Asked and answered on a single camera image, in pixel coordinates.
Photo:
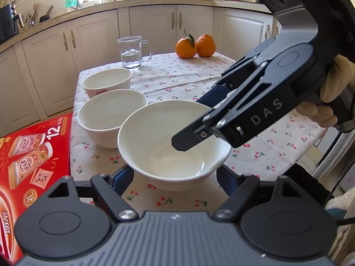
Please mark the white fleece garment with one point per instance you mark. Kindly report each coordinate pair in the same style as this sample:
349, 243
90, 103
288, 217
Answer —
344, 199

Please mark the small black pan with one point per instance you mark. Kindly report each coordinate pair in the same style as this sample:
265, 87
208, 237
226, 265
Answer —
44, 18

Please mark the cherry print tablecloth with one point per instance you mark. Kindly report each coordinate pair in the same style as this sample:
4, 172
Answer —
172, 77

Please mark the utensil holder with cutlery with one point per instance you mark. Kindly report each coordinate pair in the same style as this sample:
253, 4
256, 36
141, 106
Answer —
31, 22

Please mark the beige kitchen countertop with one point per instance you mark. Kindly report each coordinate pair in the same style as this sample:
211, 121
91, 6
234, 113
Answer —
116, 4

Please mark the person's right hand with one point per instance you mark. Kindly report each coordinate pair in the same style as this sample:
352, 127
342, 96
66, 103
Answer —
338, 80

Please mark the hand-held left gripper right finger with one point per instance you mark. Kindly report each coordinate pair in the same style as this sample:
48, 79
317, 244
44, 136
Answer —
226, 183

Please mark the orange with green leaf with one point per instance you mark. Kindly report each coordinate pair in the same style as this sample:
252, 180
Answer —
184, 48

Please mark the red printed carton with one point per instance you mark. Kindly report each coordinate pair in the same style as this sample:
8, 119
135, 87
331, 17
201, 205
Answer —
27, 155

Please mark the metal chair frame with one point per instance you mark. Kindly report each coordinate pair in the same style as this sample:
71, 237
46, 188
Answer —
330, 155

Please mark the white kitchen cabinets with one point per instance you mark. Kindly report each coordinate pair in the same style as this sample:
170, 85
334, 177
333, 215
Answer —
94, 41

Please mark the dark cloth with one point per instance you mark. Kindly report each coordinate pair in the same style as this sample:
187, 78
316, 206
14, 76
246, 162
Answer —
310, 183

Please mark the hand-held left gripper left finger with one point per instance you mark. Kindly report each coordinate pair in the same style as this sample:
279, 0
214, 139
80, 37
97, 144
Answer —
122, 177

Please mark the orange without leaf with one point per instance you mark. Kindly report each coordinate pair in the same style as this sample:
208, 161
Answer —
206, 45

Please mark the wide white ceramic bowl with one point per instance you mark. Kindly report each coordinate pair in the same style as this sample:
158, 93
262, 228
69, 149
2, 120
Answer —
155, 144

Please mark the clear glass mug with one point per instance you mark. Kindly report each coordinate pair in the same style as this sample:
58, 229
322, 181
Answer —
130, 58

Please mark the white bowl with pink print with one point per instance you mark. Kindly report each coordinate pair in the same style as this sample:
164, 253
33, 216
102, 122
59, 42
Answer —
108, 79

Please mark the plain white ceramic bowl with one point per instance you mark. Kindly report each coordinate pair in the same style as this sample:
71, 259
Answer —
105, 113

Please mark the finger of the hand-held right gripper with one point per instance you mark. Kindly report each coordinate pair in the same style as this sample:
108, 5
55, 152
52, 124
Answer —
188, 141
210, 95

